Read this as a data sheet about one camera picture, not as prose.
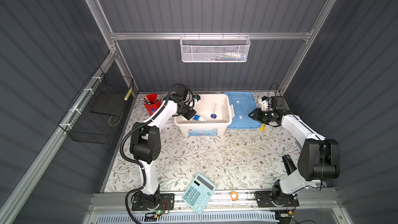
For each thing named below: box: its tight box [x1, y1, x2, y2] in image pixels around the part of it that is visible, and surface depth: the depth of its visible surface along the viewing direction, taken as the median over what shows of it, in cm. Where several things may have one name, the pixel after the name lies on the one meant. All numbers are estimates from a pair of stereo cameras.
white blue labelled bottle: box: [192, 114, 207, 122], surface depth 96 cm
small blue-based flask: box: [210, 102, 218, 119], surface depth 107 cm
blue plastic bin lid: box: [222, 91, 261, 129], surface depth 114 cm
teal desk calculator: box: [181, 173, 217, 215], surface depth 76 cm
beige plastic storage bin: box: [173, 93, 236, 137], surface depth 97 cm
